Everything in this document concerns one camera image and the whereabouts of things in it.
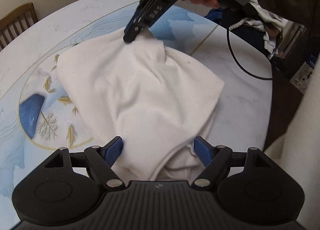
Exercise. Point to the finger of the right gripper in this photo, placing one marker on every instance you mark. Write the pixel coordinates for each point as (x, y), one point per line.
(128, 38)
(132, 25)

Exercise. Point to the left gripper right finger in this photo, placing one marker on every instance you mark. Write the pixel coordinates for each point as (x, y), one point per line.
(216, 161)

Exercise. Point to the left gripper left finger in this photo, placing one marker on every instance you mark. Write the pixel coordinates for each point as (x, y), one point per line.
(100, 161)

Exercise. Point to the white printed sweatshirt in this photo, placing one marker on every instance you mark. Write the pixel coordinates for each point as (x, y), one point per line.
(156, 98)

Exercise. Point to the dark clothes pile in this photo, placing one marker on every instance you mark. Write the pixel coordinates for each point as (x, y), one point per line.
(255, 25)

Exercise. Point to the wooden slat-back chair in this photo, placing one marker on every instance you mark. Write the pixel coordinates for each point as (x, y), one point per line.
(16, 22)

